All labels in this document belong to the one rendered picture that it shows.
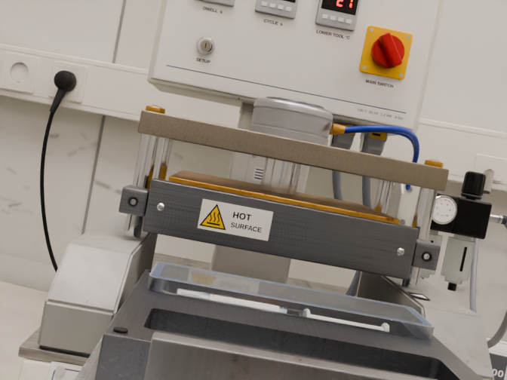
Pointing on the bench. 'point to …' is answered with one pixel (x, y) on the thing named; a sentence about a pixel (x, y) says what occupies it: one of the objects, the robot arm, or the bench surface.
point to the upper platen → (280, 189)
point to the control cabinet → (299, 78)
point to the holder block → (262, 338)
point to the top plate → (299, 141)
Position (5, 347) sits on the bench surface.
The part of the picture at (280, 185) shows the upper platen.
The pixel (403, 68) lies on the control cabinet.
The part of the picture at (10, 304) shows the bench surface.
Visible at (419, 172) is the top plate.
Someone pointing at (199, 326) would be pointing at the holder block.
